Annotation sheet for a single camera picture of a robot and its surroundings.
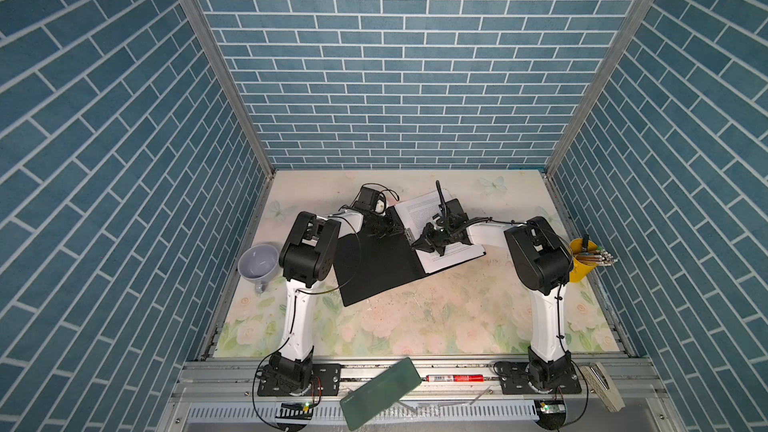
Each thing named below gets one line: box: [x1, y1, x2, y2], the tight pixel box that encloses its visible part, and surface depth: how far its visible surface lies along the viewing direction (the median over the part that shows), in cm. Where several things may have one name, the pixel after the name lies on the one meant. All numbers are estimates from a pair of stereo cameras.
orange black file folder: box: [335, 207, 486, 307], surface depth 95 cm
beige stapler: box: [581, 362, 625, 413], surface depth 73 cm
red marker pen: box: [425, 374, 486, 383], surface depth 75 cm
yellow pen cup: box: [568, 238, 599, 283], surface depth 87 cm
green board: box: [340, 357, 423, 432], surface depth 72 cm
